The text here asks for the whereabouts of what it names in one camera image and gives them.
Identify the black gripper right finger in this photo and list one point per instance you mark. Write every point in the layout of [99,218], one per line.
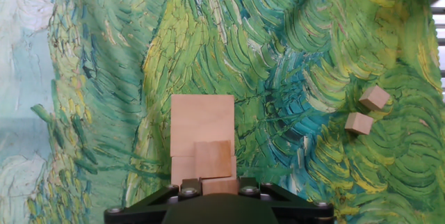
[306,213]

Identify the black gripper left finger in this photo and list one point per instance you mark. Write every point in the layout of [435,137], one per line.
[139,213]

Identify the small wooden cube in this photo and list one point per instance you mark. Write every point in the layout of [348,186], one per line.
[219,185]

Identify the medium wooden cube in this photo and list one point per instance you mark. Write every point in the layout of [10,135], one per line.
[212,159]

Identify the tiny wooden cube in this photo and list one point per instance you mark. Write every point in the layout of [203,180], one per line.
[359,123]
[374,97]

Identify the green blue painted cloth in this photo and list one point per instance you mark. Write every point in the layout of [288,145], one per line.
[278,60]

